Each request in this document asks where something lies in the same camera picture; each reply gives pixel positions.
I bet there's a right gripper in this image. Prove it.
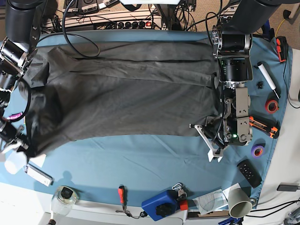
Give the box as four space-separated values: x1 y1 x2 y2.
0 132 37 158

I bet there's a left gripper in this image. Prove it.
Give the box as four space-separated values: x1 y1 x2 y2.
189 116 228 150

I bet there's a dark grey T-shirt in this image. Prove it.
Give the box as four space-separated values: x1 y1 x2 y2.
24 42 221 157

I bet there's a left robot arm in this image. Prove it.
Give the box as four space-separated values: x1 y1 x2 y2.
198 0 282 154

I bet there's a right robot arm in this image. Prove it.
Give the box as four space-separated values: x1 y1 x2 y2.
0 0 47 158

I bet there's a white paper sheet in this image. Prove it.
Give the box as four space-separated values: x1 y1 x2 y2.
4 151 46 175

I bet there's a white rectangular device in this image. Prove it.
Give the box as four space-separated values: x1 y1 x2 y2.
24 164 53 187

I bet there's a pink tube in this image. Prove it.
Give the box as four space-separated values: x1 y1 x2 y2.
7 112 23 120

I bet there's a purple tape roll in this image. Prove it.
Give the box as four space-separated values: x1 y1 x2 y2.
251 144 264 158

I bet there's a black remote control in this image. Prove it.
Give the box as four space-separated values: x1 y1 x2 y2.
237 159 262 188

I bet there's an orange black utility knife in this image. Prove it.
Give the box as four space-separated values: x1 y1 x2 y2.
249 116 279 139

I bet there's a clear glass jar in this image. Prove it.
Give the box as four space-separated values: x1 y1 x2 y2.
50 186 78 218

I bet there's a red tape roll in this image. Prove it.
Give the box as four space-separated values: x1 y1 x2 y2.
265 99 279 114

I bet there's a small black plastic clip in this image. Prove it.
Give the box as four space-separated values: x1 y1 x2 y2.
256 81 264 90

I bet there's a silver carabiner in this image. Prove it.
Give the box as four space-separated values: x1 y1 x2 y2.
172 183 183 191

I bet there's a printed paper sheet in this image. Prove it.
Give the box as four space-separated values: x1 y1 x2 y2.
193 183 240 215

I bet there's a white marker pen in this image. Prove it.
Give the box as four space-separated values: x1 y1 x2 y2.
257 61 280 99

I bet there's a grey paper cup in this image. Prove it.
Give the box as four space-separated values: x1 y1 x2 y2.
228 188 253 218

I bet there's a small red cube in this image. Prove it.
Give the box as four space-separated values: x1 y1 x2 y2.
179 200 188 211

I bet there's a black power adapter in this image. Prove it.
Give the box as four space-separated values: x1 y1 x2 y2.
277 183 299 192

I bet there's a blue box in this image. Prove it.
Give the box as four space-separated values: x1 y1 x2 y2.
142 190 180 221

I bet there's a blue table cloth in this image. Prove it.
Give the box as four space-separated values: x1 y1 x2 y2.
0 29 293 210

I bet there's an orange black clamp tool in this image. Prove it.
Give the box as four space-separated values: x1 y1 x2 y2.
276 36 288 63

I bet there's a blue black clamp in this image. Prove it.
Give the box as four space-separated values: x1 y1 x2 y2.
261 20 275 42

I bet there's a black power strip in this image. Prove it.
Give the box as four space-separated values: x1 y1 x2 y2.
117 21 152 29

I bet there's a red handled screwdriver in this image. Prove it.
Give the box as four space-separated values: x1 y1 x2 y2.
118 185 127 211

